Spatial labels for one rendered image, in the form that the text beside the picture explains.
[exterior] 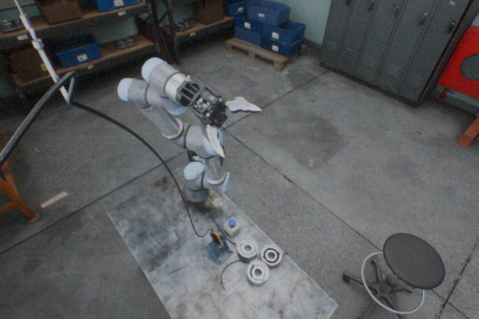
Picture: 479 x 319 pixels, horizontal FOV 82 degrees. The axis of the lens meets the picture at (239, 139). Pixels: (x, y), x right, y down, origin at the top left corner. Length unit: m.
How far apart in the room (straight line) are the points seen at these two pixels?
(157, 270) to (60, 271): 1.31
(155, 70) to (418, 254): 1.78
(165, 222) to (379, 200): 2.05
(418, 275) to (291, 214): 1.12
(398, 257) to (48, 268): 2.51
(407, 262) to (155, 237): 1.44
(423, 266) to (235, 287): 1.10
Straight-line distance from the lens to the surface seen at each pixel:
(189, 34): 4.79
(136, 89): 0.94
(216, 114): 0.72
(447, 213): 3.24
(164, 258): 1.60
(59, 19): 4.08
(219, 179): 1.52
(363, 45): 4.37
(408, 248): 2.05
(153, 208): 1.77
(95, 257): 2.70
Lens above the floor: 2.22
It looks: 43 degrees down
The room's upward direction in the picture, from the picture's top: straight up
